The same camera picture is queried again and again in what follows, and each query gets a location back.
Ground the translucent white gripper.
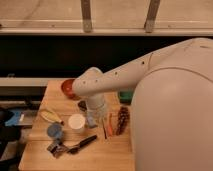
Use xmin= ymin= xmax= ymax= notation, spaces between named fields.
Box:
xmin=86 ymin=105 xmax=108 ymax=128

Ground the silver metal fork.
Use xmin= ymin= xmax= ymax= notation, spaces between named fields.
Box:
xmin=102 ymin=118 xmax=108 ymax=139

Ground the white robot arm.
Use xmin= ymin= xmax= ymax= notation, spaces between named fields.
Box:
xmin=73 ymin=38 xmax=213 ymax=171

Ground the black rectangular block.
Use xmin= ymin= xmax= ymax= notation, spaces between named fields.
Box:
xmin=78 ymin=101 xmax=87 ymax=111

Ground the white cup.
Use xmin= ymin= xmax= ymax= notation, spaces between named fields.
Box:
xmin=68 ymin=114 xmax=85 ymax=131

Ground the orange carrot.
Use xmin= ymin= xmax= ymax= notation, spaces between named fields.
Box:
xmin=107 ymin=113 xmax=113 ymax=136

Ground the bunch of dark grapes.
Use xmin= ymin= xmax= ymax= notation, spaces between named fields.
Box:
xmin=116 ymin=106 xmax=130 ymax=135

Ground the green plastic tray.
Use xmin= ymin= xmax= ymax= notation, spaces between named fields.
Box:
xmin=118 ymin=91 xmax=133 ymax=103

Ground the red bowl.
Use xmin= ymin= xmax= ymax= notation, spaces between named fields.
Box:
xmin=61 ymin=79 xmax=79 ymax=100

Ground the yellow banana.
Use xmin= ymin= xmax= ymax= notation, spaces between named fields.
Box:
xmin=40 ymin=110 xmax=63 ymax=124

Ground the metal clip tool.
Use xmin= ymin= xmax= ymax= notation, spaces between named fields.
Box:
xmin=47 ymin=139 xmax=68 ymax=158

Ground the blue object beside table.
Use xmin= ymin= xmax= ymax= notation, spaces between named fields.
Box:
xmin=5 ymin=110 xmax=24 ymax=126

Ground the black handled spatula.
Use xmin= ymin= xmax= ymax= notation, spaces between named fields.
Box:
xmin=68 ymin=135 xmax=97 ymax=154

